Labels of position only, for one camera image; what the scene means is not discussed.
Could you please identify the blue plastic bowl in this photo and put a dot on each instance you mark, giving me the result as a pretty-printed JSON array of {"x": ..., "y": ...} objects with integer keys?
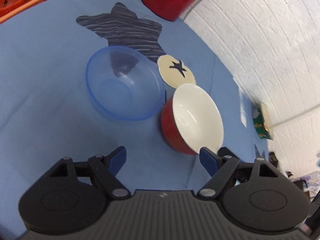
[{"x": 124, "y": 84}]

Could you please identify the cluttered side table items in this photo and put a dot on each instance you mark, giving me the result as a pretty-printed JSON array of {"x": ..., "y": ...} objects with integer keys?
[{"x": 306, "y": 177}]

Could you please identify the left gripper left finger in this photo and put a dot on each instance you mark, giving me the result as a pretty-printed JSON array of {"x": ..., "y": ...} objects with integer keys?
[{"x": 105, "y": 169}]

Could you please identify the green patterned bowl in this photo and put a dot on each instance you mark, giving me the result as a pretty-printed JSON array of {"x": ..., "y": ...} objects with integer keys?
[{"x": 262, "y": 121}]

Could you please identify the red ceramic bowl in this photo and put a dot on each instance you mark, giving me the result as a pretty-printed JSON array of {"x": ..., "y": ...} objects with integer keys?
[{"x": 191, "y": 120}]

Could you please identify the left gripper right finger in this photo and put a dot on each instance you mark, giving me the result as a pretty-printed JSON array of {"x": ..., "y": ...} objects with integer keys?
[{"x": 222, "y": 171}]

